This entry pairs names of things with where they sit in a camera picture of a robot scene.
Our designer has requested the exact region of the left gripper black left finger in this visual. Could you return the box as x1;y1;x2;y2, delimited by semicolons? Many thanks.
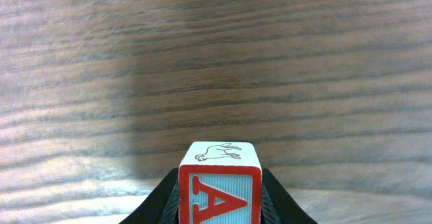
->
119;169;179;224

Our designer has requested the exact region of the red letter A block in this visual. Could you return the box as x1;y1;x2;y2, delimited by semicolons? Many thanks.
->
178;141;263;224

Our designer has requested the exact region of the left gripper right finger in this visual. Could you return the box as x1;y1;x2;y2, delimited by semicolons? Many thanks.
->
260;168;317;224

